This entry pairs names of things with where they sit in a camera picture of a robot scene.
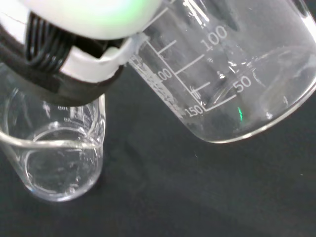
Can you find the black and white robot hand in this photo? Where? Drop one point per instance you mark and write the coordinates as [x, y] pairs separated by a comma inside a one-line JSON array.
[[74, 22]]

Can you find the small clear glass beaker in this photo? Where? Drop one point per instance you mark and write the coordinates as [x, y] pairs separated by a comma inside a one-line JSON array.
[[61, 158]]

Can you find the black bench cloth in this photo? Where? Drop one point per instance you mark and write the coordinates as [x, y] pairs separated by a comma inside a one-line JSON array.
[[172, 187]]

